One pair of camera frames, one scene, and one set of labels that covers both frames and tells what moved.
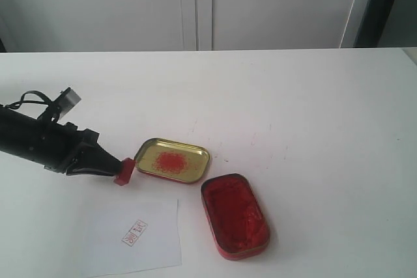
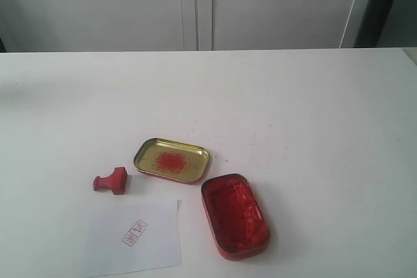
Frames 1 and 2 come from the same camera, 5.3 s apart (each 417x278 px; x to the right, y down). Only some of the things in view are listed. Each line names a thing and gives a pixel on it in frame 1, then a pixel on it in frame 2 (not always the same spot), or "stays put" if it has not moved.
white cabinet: x=75 y=8 stays put
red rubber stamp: x=124 y=177 to x=117 y=181
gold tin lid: x=172 y=160 stays put
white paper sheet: x=120 y=237 stays put
